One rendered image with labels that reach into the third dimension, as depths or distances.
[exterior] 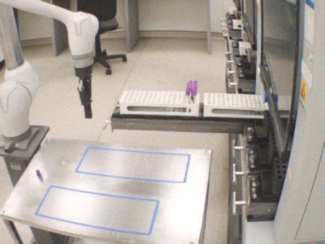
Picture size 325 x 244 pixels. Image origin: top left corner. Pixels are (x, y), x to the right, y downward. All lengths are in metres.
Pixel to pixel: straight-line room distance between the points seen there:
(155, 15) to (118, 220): 4.19
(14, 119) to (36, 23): 4.10
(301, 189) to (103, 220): 0.53
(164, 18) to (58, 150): 3.87
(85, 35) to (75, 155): 0.45
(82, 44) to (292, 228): 0.99
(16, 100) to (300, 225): 1.18
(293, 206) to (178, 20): 4.25
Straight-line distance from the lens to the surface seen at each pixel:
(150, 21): 5.04
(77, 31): 1.40
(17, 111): 1.54
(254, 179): 1.14
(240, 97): 1.49
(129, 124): 1.48
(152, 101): 1.45
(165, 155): 1.22
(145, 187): 1.10
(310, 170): 0.87
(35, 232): 1.97
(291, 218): 0.97
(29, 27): 5.65
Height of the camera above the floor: 1.53
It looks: 30 degrees down
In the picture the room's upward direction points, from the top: 2 degrees counter-clockwise
